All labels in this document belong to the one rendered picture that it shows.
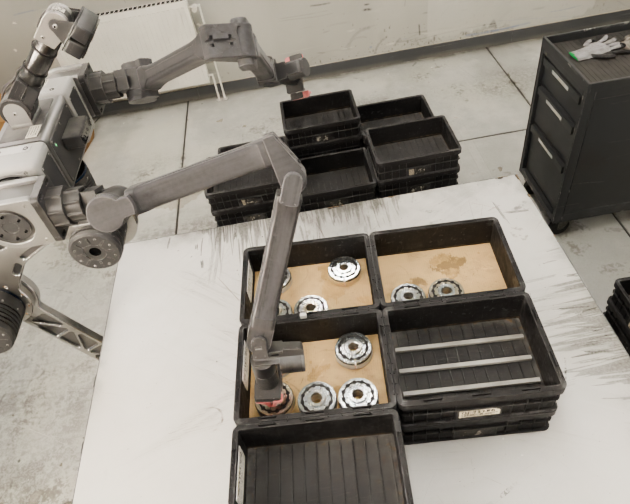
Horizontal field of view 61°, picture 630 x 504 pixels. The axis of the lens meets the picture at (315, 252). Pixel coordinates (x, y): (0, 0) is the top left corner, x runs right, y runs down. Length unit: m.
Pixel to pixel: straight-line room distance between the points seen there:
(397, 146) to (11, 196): 1.97
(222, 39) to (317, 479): 1.05
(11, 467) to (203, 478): 1.36
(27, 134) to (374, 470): 1.11
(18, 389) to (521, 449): 2.30
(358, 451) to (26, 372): 2.03
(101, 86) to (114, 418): 0.96
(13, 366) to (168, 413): 1.52
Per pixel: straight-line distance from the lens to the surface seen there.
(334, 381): 1.50
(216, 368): 1.76
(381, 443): 1.42
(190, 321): 1.90
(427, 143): 2.80
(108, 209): 1.16
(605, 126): 2.68
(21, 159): 1.30
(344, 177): 2.80
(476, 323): 1.61
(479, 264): 1.75
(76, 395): 2.84
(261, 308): 1.21
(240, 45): 1.35
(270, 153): 1.09
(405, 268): 1.73
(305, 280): 1.72
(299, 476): 1.41
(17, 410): 2.96
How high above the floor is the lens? 2.13
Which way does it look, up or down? 46 degrees down
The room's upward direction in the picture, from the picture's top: 11 degrees counter-clockwise
